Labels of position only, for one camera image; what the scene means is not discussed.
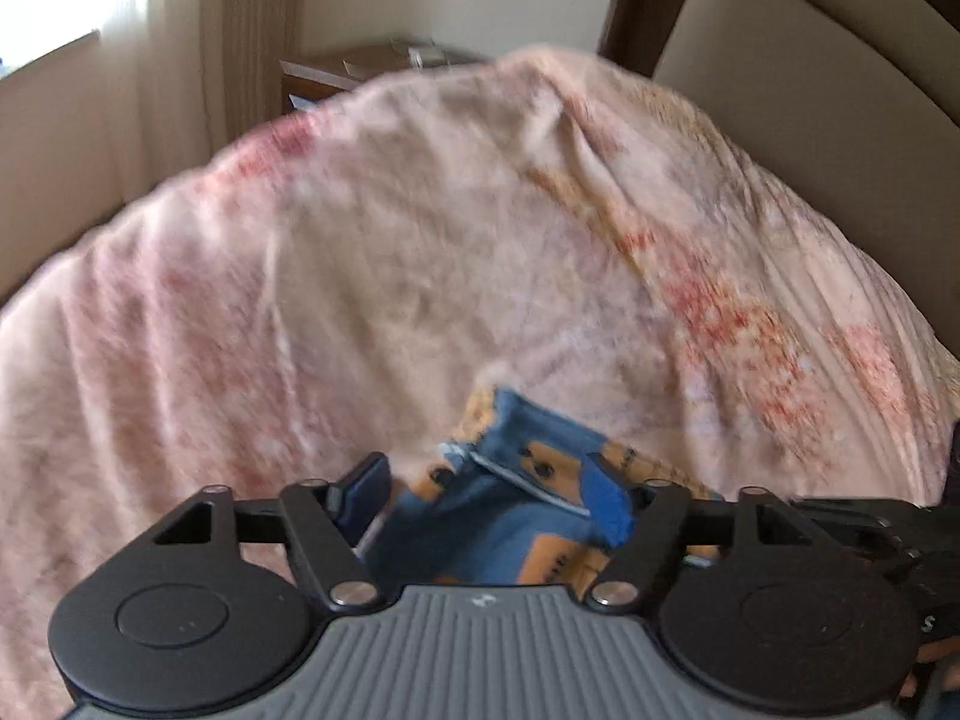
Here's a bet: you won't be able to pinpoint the beige padded headboard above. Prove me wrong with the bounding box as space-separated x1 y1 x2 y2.
652 0 960 365

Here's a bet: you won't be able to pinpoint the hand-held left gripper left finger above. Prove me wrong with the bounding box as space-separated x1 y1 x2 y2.
154 454 392 609

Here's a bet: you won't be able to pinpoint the blue pants with orange print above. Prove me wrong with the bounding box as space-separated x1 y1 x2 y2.
360 386 725 590

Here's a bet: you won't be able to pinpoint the beige curtain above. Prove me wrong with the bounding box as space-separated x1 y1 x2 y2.
97 0 310 192

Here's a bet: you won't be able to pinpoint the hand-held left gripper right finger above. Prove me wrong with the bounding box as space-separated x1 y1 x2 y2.
581 454 815 609

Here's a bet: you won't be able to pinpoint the pink floral blanket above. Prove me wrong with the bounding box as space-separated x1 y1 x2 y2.
0 45 960 720

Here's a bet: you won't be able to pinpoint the small white object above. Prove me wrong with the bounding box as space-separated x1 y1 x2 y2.
390 37 452 70

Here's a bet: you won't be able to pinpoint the beige window sill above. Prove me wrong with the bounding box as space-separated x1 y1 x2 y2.
0 30 103 82

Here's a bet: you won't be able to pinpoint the dark wooden bed post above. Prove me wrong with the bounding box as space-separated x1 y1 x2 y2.
596 0 710 80

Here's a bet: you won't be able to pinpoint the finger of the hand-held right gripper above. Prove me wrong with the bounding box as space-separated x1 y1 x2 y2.
789 496 924 564

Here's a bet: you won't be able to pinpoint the brown wooden nightstand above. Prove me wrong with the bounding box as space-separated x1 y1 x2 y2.
279 45 490 118

